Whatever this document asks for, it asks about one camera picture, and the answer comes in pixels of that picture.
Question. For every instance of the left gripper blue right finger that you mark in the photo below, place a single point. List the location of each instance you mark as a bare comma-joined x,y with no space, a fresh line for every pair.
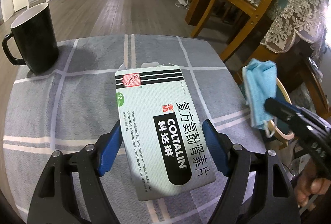
218,146

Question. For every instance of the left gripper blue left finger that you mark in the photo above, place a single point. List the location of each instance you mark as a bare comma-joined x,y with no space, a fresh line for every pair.
107,147

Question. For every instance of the Coltalin medicine box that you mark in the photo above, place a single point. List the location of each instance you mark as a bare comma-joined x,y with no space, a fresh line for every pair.
164,142

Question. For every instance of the blue face mask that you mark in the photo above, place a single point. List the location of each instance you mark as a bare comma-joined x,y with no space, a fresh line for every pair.
260,83

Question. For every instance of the person's right hand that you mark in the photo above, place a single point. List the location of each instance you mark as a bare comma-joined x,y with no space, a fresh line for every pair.
309,184

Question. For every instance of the black mug white inside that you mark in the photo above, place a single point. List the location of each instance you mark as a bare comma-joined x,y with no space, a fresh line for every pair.
35,39

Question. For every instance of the wooden chair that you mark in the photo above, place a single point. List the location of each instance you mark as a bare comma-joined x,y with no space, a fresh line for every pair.
243,6

